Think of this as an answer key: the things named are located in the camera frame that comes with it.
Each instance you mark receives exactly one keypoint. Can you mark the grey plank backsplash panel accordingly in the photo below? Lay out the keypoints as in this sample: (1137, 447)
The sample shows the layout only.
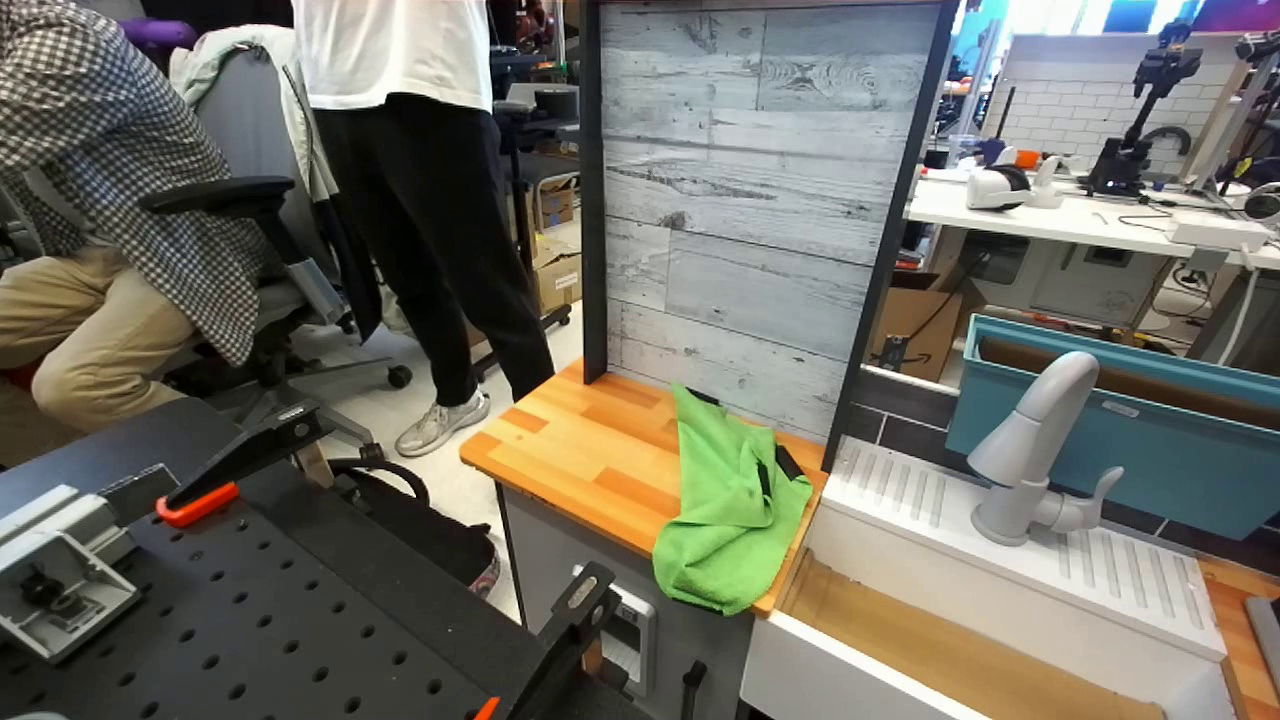
(741, 175)

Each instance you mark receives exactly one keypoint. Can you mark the black perforated table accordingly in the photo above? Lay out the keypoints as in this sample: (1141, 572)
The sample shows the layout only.
(294, 600)

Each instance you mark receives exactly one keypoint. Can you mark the white sink basin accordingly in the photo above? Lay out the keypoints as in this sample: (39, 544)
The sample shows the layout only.
(902, 608)

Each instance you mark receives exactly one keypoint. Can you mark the standing person white shirt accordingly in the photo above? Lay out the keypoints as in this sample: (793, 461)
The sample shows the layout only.
(401, 94)

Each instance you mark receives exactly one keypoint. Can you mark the cardboard box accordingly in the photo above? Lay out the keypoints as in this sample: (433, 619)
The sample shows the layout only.
(916, 328)

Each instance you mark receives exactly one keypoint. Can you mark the black orange clamp far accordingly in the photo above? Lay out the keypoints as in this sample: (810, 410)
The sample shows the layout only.
(246, 455)

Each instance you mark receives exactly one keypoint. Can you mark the black orange clamp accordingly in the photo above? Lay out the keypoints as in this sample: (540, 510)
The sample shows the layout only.
(246, 455)
(545, 666)

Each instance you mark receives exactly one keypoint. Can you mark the grey office chair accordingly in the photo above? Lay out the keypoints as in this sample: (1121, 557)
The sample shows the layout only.
(246, 84)

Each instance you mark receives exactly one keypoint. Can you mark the wooden counter cabinet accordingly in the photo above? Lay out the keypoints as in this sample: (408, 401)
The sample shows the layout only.
(585, 470)

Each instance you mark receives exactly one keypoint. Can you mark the white office desk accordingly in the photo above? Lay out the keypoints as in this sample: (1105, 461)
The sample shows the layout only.
(1083, 258)

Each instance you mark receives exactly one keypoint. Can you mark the teal planter box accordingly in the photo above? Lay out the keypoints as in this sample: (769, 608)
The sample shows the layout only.
(1198, 440)

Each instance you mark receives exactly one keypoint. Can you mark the green towel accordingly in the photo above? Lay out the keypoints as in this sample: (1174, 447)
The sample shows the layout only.
(741, 503)

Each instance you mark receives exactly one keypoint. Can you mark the seated person checkered shirt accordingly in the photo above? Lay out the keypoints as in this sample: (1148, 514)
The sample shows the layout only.
(113, 292)

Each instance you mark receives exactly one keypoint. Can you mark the grey faucet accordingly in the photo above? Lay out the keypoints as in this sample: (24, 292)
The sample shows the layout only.
(1020, 451)

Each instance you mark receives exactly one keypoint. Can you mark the black orange clamp near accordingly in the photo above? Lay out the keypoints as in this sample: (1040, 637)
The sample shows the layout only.
(545, 666)

